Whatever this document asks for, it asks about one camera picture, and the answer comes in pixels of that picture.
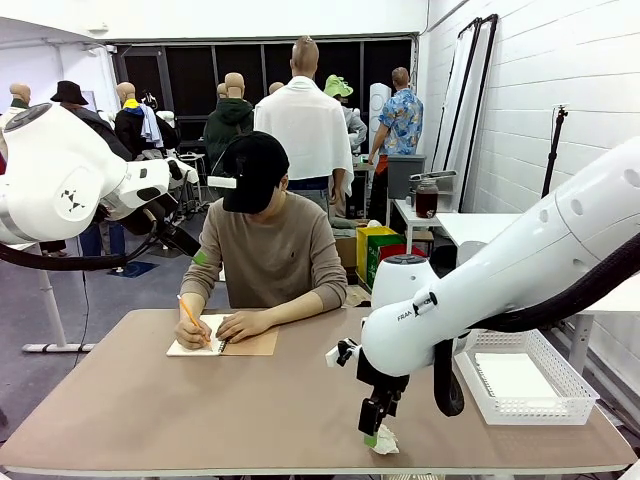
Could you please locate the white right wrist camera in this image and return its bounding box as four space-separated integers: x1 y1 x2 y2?
325 338 362 370

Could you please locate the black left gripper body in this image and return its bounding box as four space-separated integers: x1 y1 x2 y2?
142 195 180 236

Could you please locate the lime green hat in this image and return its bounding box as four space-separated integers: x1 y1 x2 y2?
323 74 354 99

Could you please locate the beige long sleeve sweater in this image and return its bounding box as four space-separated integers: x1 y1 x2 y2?
179 192 349 310

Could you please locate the person's left forearm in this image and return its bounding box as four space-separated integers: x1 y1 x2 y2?
267 287 348 326

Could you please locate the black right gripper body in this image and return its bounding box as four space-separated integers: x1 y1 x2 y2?
356 349 411 401

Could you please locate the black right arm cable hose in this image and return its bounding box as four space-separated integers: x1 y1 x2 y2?
433 244 640 419

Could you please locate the black baseball cap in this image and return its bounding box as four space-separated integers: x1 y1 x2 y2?
221 131 291 215

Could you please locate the small white side table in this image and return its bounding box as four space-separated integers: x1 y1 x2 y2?
392 198 444 259

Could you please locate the white tall cylinder appliance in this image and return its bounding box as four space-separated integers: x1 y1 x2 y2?
369 82 392 134

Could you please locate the mannequin with yellow scarf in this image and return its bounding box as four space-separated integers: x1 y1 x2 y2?
113 81 169 161

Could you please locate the mannequin with green collar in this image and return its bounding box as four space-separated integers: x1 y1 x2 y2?
0 82 32 129

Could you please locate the yellow green paper bag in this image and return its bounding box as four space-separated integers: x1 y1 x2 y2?
356 225 401 294

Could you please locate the metal frame stool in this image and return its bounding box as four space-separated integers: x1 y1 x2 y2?
178 152 207 204

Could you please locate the mannequin in black bucket hat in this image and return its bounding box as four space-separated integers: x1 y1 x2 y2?
49 79 134 161

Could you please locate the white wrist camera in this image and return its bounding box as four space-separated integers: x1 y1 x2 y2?
164 156 200 185
325 338 362 370

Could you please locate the yellow pencil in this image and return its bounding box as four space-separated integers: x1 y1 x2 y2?
176 294 214 350

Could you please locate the person's right hand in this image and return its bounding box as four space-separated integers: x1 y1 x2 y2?
174 315 214 350

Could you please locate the mannequin in floral blue shirt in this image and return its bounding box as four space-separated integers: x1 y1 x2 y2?
368 66 425 226

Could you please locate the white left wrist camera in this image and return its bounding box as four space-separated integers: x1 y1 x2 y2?
164 156 200 185

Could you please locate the white paper ball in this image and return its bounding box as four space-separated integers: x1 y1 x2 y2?
369 424 401 455

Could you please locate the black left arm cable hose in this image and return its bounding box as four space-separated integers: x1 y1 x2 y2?
0 199 169 272

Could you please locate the white notepad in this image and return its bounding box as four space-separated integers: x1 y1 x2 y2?
473 352 559 400

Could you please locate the person's left hand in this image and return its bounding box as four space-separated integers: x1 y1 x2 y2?
215 309 274 345

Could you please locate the person's right forearm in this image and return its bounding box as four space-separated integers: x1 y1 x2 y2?
178 279 209 326

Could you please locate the red shopping bag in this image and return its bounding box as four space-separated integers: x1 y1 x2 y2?
378 243 427 260

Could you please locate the large white table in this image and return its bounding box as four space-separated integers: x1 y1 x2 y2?
435 212 640 376

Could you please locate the mannequin in dark green hoodie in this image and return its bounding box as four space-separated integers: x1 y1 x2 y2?
203 72 255 176

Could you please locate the blue floor marker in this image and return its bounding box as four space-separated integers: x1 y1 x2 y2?
119 260 160 279

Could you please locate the brown glass jar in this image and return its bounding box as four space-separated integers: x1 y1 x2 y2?
415 178 440 219

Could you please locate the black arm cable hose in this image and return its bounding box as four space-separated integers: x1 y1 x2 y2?
433 244 640 419
0 199 169 272

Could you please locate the spiral notebook brown cover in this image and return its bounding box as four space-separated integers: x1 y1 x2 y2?
166 313 280 357

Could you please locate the grey plastic bin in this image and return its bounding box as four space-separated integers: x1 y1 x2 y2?
387 154 427 201

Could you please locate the folded grey green cloth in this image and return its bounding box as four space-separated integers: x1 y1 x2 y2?
330 216 371 240

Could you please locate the white desk leg stand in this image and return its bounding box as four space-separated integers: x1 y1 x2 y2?
22 239 96 354

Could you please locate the black framed white panel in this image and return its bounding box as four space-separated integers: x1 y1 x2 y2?
457 13 500 214
432 17 484 174

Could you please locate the mannequin in grey hoodie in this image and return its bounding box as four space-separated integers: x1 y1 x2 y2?
339 97 369 151

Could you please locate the white perforated plastic basket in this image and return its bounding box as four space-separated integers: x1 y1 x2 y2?
453 328 600 426

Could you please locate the black tripod with camera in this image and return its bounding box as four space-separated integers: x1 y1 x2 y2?
541 103 571 200

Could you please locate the cardboard box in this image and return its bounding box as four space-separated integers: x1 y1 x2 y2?
334 234 359 284

